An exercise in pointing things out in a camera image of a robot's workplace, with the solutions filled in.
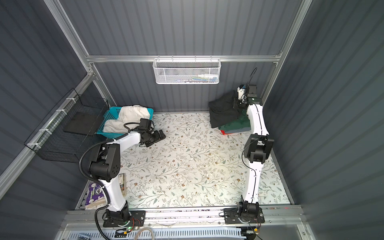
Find black t-shirt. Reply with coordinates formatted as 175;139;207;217
208;91;243;128

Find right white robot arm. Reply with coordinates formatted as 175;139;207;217
235;84;274;223

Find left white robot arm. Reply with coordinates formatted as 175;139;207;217
89;119;166;223

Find folded green t-shirt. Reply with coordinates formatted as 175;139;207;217
219;111;251;132

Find folded grey t-shirt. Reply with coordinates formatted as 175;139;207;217
226;127;251;134

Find white t-shirt in basket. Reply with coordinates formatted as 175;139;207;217
102;104;151;134

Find white bottle in basket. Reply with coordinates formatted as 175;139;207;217
198;74;219;79

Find teal plastic laundry basket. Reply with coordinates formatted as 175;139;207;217
95;106;154;139

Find floral table mat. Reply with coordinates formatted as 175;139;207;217
89;111;291;209

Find purple book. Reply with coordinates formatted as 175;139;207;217
84;173;127;210

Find white wire wall basket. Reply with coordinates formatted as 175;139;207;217
153;59;222;85

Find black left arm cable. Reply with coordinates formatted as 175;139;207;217
78;121;142;240

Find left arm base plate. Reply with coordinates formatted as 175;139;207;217
102;210;146;228

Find black wire side basket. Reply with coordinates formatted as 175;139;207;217
25;91;109;163

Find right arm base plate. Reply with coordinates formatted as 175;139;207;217
224;206;265;225

